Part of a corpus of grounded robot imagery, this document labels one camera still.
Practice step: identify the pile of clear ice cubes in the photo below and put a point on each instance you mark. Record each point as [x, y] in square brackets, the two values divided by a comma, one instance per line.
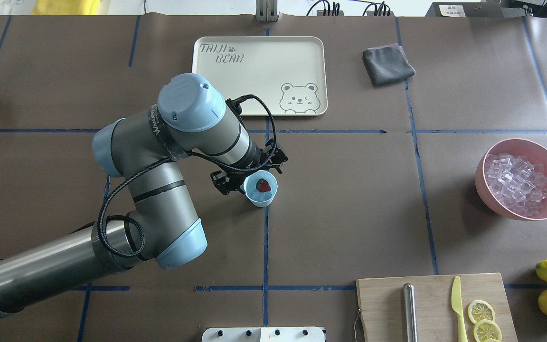
[517, 183]

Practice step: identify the aluminium frame post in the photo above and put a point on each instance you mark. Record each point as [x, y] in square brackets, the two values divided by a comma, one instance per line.
[266, 11]

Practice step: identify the red strawberry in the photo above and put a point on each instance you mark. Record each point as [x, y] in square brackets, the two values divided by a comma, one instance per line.
[263, 185]

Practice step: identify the bamboo cutting board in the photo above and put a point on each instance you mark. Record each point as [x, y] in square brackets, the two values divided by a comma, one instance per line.
[381, 301]

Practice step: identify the light blue plastic cup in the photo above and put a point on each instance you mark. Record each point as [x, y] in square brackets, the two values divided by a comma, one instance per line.
[250, 182]

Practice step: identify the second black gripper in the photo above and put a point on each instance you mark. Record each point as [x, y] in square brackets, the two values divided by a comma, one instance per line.
[256, 159]

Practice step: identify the lemon slice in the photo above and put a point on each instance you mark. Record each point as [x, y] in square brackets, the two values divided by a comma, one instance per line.
[487, 331]
[479, 310]

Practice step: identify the cream bear serving tray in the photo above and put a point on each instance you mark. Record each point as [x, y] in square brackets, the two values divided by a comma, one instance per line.
[287, 73]

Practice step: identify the steel muddler black tip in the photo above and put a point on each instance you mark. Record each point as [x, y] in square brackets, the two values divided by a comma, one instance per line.
[410, 312]

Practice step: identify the grey folded cloth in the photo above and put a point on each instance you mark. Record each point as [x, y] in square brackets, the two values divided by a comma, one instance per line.
[387, 64]

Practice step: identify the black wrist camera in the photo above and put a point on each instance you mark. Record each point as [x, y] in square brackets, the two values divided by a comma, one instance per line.
[235, 106]

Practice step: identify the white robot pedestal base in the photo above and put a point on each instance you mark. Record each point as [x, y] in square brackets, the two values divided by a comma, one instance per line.
[265, 334]

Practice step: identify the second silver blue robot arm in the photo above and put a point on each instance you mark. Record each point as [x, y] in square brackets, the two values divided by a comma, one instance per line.
[150, 215]

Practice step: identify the yellow plastic knife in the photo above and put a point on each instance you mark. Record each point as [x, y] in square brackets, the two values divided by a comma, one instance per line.
[458, 309]

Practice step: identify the pink bowl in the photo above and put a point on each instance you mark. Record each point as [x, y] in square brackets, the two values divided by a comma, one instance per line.
[536, 153]

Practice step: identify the clear ice cube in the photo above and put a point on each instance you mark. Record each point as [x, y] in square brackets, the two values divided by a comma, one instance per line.
[257, 196]

